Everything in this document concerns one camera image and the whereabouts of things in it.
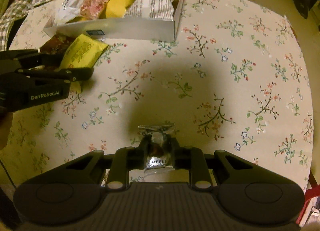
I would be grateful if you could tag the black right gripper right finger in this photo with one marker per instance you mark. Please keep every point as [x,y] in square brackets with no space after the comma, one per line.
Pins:
[191,159]

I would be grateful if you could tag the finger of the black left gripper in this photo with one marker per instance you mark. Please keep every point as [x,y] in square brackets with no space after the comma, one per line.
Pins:
[71,74]
[28,58]

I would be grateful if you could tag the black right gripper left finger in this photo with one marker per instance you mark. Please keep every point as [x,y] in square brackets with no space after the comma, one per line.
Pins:
[125,160]

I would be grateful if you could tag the clear truffle candy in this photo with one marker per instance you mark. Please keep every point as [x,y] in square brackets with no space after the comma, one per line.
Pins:
[158,149]

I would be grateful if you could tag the yellow waffle sandwich packet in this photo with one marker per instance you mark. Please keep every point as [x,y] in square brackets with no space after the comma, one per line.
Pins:
[117,8]

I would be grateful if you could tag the small yellow snack packet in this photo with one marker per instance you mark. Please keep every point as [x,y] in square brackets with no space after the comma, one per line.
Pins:
[83,53]

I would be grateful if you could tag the red foil snack packet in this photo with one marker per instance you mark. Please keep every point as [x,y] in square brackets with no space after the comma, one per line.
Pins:
[58,44]

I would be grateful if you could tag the white cookie snack packet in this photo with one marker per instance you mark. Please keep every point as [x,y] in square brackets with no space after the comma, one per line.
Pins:
[66,10]

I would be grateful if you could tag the pink floral snack packet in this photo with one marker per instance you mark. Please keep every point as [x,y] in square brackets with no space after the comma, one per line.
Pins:
[92,9]

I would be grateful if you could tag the floral tablecloth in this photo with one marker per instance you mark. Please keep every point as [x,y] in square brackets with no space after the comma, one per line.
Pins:
[234,79]

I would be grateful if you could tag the pink and silver snack box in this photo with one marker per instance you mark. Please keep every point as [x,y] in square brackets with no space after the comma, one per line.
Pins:
[121,28]

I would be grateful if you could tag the white printed snack packet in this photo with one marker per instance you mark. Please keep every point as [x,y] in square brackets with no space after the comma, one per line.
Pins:
[151,9]

